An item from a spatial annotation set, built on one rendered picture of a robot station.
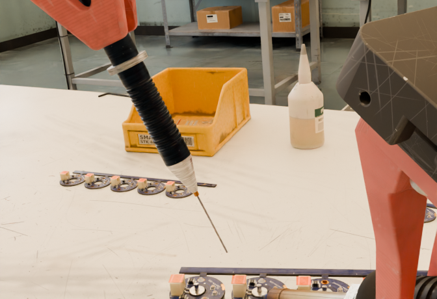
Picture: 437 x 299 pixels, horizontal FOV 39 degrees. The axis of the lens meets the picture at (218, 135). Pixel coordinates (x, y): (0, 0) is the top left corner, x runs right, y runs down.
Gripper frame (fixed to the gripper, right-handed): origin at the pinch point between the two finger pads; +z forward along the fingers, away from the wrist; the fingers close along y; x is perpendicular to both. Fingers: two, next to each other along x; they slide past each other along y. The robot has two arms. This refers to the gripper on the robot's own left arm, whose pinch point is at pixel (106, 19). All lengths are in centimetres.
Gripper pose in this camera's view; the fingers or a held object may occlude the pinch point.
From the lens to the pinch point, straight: 23.2
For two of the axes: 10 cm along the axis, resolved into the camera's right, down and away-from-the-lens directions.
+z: 4.4, 8.6, 2.7
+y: 1.6, -3.7, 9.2
